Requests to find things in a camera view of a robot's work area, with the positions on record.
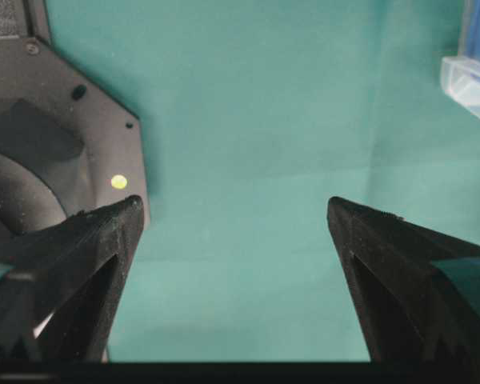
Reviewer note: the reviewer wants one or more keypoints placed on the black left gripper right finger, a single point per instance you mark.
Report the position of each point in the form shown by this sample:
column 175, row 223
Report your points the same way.
column 415, row 290

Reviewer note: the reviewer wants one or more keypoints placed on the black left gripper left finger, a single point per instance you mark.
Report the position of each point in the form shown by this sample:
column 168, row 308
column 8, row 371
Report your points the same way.
column 60, row 287

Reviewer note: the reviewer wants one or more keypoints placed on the clear plastic storage case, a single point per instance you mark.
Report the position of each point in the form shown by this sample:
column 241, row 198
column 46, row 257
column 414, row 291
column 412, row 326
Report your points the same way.
column 460, row 75

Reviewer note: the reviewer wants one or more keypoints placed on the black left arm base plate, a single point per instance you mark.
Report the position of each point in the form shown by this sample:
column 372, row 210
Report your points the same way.
column 66, row 146

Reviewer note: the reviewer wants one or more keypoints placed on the black aluminium frame rail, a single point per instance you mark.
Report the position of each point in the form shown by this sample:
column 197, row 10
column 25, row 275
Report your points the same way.
column 24, row 19

